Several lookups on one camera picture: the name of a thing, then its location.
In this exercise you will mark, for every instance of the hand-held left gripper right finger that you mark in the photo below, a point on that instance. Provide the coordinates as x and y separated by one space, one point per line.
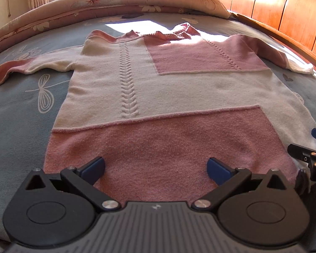
218 171

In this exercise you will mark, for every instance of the folded pink floral quilt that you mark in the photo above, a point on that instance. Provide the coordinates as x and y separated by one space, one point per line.
68 8

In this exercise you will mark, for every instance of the small dark flat object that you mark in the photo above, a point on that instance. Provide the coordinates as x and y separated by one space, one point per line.
131 15

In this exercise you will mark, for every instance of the pink and cream knit sweater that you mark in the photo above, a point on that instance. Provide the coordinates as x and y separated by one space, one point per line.
173 89

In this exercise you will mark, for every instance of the wooden headboard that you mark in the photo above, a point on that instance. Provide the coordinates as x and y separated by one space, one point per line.
279 5

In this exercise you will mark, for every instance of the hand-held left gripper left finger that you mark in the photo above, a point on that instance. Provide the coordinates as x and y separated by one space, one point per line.
93 168

